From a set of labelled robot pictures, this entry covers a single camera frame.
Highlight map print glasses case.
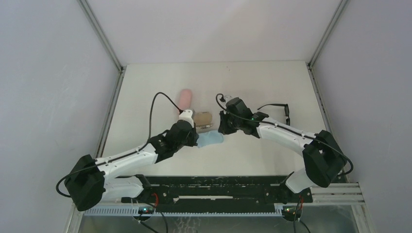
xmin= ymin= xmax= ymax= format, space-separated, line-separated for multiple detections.
xmin=193 ymin=112 xmax=213 ymax=130

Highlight light blue cleaning cloth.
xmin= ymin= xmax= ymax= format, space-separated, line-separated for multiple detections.
xmin=197 ymin=130 xmax=224 ymax=148

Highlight pink glasses case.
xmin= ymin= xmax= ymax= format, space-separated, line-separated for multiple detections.
xmin=178 ymin=89 xmax=192 ymax=110

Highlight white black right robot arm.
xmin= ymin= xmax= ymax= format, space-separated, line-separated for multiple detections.
xmin=215 ymin=93 xmax=354 ymax=194

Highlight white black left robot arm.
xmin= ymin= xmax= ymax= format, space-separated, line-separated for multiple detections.
xmin=63 ymin=120 xmax=198 ymax=211

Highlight black sunglasses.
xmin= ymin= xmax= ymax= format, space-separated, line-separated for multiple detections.
xmin=257 ymin=103 xmax=291 ymax=126

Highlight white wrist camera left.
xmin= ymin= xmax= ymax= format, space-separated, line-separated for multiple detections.
xmin=179 ymin=109 xmax=195 ymax=128

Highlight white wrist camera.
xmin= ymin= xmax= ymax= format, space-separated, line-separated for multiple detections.
xmin=179 ymin=109 xmax=195 ymax=128
xmin=224 ymin=95 xmax=233 ymax=102

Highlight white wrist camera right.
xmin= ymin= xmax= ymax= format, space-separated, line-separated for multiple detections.
xmin=224 ymin=95 xmax=233 ymax=102

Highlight white slotted cable duct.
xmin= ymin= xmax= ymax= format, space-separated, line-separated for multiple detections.
xmin=84 ymin=205 xmax=284 ymax=216

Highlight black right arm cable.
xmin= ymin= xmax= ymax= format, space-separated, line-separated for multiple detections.
xmin=215 ymin=93 xmax=354 ymax=176

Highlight right aluminium frame rail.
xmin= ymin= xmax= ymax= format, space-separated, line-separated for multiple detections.
xmin=307 ymin=0 xmax=366 ymax=206

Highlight aluminium frame rail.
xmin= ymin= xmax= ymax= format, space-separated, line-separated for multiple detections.
xmin=307 ymin=0 xmax=366 ymax=206
xmin=77 ymin=0 xmax=125 ymax=159

